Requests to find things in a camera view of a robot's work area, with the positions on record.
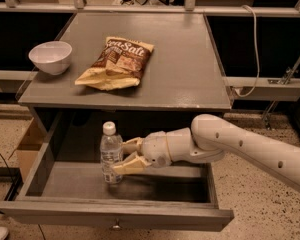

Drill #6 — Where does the open grey top drawer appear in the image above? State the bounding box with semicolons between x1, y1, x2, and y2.
0;111;234;232

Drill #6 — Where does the white cable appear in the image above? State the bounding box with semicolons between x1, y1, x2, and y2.
234;4;261;99

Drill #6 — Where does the black floor cable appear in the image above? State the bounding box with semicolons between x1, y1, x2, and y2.
0;139;18;185

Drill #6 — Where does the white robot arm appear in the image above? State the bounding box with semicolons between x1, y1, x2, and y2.
111;114;300;192

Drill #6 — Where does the sea salt chips bag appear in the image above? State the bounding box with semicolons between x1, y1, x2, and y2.
75;36;154;91

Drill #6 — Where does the metal drawer knob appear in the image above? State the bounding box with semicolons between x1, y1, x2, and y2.
111;219;122;231

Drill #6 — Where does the grey cabinet counter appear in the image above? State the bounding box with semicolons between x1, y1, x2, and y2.
19;13;232;112

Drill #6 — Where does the clear plastic water bottle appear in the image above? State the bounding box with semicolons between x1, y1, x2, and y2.
100;121;123;184

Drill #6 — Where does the cardboard box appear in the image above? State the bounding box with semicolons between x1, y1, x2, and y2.
11;119;46;181

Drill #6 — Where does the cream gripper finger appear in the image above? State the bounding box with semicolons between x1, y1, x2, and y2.
122;137;143;154
110;152;151;175

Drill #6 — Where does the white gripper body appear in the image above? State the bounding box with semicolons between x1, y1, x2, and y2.
141;131;172;168

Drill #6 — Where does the white bowl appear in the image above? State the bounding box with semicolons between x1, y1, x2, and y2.
28;41;72;75

